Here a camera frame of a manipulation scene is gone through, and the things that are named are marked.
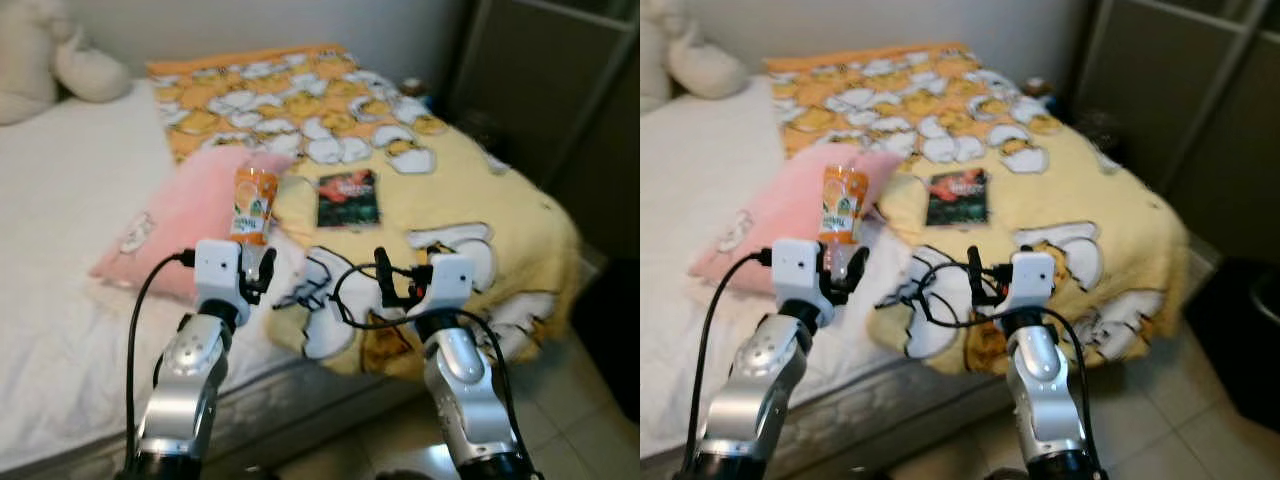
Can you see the dark red-green paperback book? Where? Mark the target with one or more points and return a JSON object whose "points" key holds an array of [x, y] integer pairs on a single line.
{"points": [[957, 198], [348, 200]]}

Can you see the yellow cartoon egg blanket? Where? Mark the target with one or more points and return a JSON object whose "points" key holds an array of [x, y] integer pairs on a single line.
{"points": [[480, 200], [1080, 200]]}

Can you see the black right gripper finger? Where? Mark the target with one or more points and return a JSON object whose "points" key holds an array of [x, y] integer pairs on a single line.
{"points": [[976, 278], [386, 278]]}

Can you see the clear plastic bottle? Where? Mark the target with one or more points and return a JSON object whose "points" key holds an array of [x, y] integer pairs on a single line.
{"points": [[485, 128], [1102, 128]]}

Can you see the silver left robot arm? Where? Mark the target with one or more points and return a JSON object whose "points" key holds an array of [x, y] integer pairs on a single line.
{"points": [[760, 380], [190, 370]]}

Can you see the bed with white sheet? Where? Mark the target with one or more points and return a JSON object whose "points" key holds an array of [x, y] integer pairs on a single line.
{"points": [[700, 250], [70, 250]]}

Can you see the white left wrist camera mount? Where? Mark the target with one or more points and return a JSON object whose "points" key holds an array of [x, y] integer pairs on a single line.
{"points": [[797, 268], [215, 268]]}

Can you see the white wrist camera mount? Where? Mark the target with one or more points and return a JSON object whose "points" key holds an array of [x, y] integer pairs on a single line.
{"points": [[215, 268], [797, 268], [452, 280], [1035, 278]]}

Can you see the black bin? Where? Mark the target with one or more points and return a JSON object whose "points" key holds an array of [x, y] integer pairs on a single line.
{"points": [[1240, 350], [610, 350]]}

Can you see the pink pillow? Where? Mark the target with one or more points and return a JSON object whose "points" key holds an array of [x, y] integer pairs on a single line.
{"points": [[790, 200], [190, 210]]}

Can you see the orange drink bottle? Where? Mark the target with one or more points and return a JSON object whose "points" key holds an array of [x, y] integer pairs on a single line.
{"points": [[253, 205], [845, 200]]}

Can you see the dark wardrobe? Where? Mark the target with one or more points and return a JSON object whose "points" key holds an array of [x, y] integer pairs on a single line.
{"points": [[1200, 120], [560, 100]]}

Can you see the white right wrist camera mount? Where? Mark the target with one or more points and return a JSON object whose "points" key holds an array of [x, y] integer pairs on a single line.
{"points": [[1035, 278], [452, 280]]}

